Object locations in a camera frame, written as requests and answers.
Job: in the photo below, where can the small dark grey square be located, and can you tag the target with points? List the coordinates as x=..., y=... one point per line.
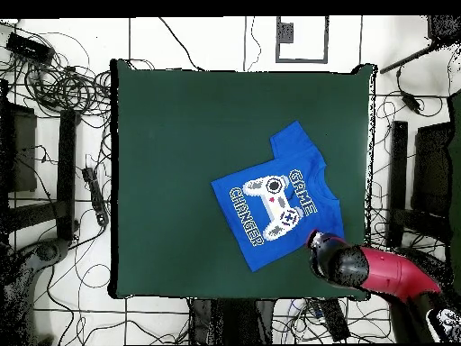
x=286, y=32

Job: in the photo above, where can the dark green table cloth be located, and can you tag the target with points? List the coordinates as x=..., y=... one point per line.
x=180, y=126

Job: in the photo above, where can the black stand base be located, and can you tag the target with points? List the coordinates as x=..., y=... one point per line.
x=47, y=250

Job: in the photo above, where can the blue shirt with white print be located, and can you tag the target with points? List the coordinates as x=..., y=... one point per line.
x=299, y=155

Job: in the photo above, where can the black power strip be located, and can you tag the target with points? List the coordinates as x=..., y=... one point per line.
x=335, y=320
x=95, y=194

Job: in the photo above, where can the black stand bar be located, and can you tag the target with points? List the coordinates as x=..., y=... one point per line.
x=399, y=173
x=66, y=173

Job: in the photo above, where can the black speckled block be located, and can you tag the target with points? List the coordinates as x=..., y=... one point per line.
x=444, y=29

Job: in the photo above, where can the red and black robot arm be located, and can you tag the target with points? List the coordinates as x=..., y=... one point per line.
x=389, y=277

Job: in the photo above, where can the black rod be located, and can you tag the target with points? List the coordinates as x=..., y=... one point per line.
x=407, y=59

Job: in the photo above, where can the black flat panel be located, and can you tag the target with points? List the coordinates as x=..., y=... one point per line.
x=430, y=169
x=23, y=151

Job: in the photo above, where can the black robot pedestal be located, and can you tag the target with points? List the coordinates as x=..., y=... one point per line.
x=230, y=320

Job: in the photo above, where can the grey square frame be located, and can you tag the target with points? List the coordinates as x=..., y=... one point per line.
x=326, y=39

